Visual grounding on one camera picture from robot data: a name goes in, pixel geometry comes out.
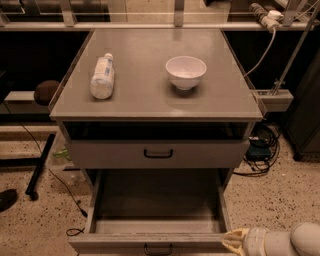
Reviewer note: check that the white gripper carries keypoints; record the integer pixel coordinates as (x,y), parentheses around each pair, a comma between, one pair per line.
(252,240)

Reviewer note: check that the white power strip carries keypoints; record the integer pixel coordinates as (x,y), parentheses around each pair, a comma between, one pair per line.
(265,16)

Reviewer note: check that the grey drawer cabinet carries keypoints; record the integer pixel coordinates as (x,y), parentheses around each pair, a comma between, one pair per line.
(144,105)

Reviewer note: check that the black pole on floor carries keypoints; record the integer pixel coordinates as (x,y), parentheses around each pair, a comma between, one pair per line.
(31,188)

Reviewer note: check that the white ceramic bowl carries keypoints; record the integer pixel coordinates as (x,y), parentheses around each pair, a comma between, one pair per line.
(185,72)

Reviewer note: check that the blue box on floor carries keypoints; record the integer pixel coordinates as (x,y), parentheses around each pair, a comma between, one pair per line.
(257,153)

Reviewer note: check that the brown round object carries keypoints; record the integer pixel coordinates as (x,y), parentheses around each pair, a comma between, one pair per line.
(45,91)

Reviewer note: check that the diagonal metal rod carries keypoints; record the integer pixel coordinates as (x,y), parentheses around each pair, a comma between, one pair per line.
(278,83)

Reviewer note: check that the grey drawer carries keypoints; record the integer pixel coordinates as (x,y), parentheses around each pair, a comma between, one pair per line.
(155,213)
(157,154)

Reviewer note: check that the metal frame rail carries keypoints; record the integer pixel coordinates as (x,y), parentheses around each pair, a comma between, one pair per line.
(46,15)

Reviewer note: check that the grey top drawer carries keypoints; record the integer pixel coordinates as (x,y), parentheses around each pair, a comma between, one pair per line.
(157,154)

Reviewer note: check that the clear plastic water bottle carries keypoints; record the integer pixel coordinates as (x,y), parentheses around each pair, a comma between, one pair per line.
(102,81)

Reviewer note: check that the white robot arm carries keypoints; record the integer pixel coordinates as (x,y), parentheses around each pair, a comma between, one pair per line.
(301,240)

